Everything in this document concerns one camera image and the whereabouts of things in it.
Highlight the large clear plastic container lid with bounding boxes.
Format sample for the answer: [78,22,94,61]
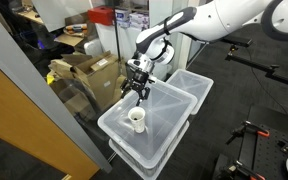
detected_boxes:
[98,80,197,169]

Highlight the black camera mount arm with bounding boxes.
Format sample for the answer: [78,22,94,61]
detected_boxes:
[221,36,288,85]

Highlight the red box on shelf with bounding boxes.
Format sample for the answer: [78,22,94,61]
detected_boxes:
[87,6,114,26]

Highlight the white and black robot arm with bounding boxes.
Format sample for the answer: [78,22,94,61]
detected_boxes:
[121,0,288,102]

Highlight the small clear plastic container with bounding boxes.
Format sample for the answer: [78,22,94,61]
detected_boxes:
[166,69,214,115]

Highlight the orange handled clamp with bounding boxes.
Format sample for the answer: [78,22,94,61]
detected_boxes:
[226,121,270,145]
[215,160,266,180]

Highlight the white paper cup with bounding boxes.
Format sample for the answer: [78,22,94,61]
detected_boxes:
[128,106,146,133]

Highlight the open brown cardboard box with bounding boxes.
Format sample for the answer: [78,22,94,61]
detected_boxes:
[49,51,121,110]

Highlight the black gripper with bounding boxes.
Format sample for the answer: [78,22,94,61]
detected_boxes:
[121,59,155,106]

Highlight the black perforated work table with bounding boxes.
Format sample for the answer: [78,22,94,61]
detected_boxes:
[212,104,288,180]

